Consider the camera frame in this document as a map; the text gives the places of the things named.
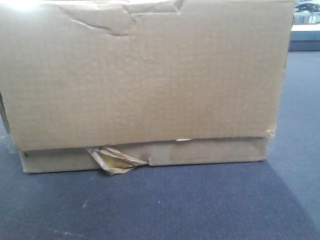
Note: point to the brown cardboard carton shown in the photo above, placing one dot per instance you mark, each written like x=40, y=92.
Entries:
x=118, y=84

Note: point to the grey conveyor frame rail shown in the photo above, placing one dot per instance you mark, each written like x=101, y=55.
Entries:
x=305, y=38

